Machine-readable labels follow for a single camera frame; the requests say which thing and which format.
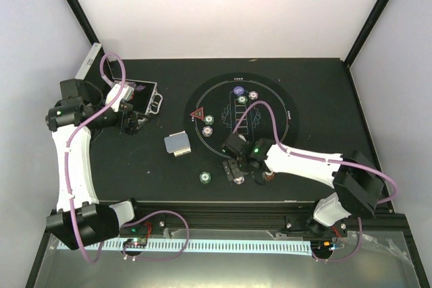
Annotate purple round button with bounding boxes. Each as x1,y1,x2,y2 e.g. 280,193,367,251
233,86,245,96

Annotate blue white poker chip stack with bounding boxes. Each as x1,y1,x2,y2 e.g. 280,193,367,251
234,177,244,185

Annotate blue playing card deck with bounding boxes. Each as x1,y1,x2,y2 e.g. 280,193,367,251
164,131,191,157

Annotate white slotted cable duct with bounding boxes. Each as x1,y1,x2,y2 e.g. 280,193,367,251
57,236,313,256

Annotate orange black poker chip stack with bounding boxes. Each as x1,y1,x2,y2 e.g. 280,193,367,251
264,172,274,181

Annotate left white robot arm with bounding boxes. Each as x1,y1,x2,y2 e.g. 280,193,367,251
45,78,157,250

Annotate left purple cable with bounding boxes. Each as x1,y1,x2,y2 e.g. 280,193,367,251
64,52,189,264

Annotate round black poker mat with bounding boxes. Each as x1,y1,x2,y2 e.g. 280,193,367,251
184,73,300,165

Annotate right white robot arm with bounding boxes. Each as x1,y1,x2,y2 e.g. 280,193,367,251
221,134,384,237

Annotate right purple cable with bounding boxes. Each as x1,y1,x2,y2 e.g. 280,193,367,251
232,100,398,264

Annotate red triangular marker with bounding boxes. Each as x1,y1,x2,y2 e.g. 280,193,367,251
190,107,205,121

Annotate green poker chip stack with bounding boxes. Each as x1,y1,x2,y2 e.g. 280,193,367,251
199,171,211,184

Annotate blue chips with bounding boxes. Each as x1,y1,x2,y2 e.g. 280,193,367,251
248,91,259,100
202,125,213,137

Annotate black aluminium rail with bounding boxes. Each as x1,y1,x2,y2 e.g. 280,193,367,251
134,202,411,238

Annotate aluminium poker case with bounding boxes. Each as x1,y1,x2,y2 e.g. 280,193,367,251
75,42,163,119

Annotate purple cable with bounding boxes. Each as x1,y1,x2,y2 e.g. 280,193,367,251
64,52,189,264
232,100,398,264

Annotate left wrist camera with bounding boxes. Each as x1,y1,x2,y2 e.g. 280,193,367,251
105,83,134,113

